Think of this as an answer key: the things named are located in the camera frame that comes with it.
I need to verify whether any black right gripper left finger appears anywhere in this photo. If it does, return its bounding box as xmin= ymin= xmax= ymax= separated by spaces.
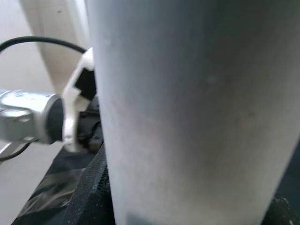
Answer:
xmin=61 ymin=145 xmax=116 ymax=225

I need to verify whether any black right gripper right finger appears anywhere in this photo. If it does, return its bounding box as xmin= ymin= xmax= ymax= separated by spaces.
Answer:
xmin=263 ymin=196 xmax=300 ymax=225

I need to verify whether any white plastic table leg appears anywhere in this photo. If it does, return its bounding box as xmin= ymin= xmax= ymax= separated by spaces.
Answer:
xmin=85 ymin=0 xmax=300 ymax=225

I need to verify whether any black table cloth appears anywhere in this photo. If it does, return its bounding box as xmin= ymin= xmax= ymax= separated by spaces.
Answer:
xmin=10 ymin=138 xmax=300 ymax=225

